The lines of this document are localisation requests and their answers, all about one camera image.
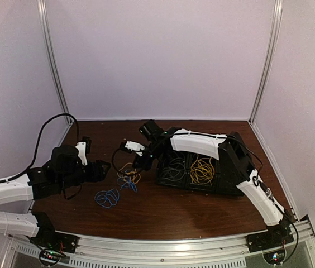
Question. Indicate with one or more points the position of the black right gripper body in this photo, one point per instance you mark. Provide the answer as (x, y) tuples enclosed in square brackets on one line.
[(148, 163)]

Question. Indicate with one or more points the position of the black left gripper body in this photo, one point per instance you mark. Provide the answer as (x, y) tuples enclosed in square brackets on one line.
[(68, 180)]

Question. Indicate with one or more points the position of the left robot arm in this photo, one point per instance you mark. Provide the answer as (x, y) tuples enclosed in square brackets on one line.
[(14, 189)]

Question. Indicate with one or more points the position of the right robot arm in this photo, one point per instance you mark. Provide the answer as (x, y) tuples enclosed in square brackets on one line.
[(235, 165)]

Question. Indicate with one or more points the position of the black three-compartment bin tray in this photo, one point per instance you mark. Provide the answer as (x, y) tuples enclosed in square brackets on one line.
[(189, 171)]

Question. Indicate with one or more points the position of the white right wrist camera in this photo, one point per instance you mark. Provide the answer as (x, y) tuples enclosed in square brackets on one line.
[(131, 146)]

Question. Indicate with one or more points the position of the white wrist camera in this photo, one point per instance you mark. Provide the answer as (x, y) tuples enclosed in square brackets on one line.
[(131, 146), (83, 148)]

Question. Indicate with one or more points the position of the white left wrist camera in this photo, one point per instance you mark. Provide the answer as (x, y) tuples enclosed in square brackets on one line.
[(83, 148)]

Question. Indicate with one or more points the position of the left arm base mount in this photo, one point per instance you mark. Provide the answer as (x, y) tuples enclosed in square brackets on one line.
[(58, 241)]

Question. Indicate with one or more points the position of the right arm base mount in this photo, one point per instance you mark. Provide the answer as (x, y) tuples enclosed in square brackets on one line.
[(272, 238)]

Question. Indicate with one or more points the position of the aluminium frame post left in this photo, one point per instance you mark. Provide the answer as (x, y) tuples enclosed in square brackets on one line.
[(44, 20)]

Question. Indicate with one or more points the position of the aluminium frame post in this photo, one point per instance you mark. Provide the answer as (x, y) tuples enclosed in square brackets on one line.
[(270, 51), (44, 20)]

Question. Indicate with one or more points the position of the aluminium front rail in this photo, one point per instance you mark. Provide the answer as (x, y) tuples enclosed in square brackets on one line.
[(225, 251)]

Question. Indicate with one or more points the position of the aluminium frame post right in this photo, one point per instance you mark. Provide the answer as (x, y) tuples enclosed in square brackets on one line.
[(270, 51)]

